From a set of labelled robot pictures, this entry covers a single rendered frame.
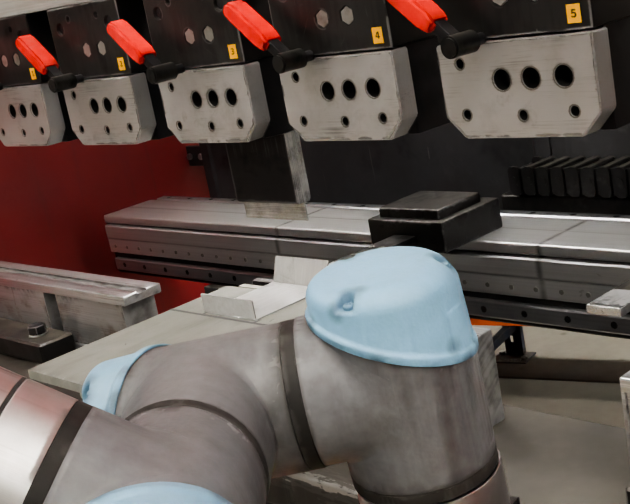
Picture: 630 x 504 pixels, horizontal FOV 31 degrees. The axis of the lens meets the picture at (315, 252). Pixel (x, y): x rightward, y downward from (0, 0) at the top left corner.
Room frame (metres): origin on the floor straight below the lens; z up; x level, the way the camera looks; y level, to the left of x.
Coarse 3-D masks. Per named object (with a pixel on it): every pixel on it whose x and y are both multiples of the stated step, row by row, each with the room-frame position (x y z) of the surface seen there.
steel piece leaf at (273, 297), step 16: (272, 288) 1.19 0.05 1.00; (288, 288) 1.18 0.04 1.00; (304, 288) 1.17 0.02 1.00; (208, 304) 1.15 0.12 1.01; (224, 304) 1.13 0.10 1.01; (240, 304) 1.11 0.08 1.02; (256, 304) 1.14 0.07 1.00; (272, 304) 1.13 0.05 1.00; (288, 304) 1.12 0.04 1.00; (256, 320) 1.09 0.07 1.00
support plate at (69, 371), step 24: (240, 288) 1.23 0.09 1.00; (168, 312) 1.19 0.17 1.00; (288, 312) 1.10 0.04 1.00; (120, 336) 1.13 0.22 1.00; (144, 336) 1.11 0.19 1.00; (168, 336) 1.10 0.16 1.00; (192, 336) 1.08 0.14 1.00; (72, 360) 1.08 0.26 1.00; (96, 360) 1.06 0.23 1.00; (72, 384) 1.01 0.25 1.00
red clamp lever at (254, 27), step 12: (240, 0) 1.09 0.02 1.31; (228, 12) 1.07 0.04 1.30; (240, 12) 1.07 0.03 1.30; (252, 12) 1.07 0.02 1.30; (240, 24) 1.06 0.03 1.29; (252, 24) 1.06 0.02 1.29; (264, 24) 1.06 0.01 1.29; (252, 36) 1.05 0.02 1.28; (264, 36) 1.04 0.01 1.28; (276, 36) 1.05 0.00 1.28; (264, 48) 1.05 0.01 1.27; (276, 48) 1.04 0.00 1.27; (300, 48) 1.04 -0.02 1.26; (276, 60) 1.03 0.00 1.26; (288, 60) 1.02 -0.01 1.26; (300, 60) 1.03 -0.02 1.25
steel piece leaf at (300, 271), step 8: (280, 256) 1.22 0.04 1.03; (280, 264) 1.22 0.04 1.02; (288, 264) 1.21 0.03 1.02; (296, 264) 1.20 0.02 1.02; (304, 264) 1.19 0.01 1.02; (312, 264) 1.18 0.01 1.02; (320, 264) 1.17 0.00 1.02; (280, 272) 1.22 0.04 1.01; (288, 272) 1.21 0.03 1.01; (296, 272) 1.20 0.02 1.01; (304, 272) 1.19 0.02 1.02; (312, 272) 1.18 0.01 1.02; (280, 280) 1.21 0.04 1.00; (288, 280) 1.20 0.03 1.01; (296, 280) 1.19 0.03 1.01; (304, 280) 1.18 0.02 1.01
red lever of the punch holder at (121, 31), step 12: (108, 24) 1.23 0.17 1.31; (120, 24) 1.23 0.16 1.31; (120, 36) 1.21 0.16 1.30; (132, 36) 1.21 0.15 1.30; (132, 48) 1.20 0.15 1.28; (144, 48) 1.20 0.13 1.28; (144, 60) 1.20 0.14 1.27; (156, 60) 1.20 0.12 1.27; (156, 72) 1.17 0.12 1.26; (168, 72) 1.18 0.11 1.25; (180, 72) 1.20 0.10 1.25
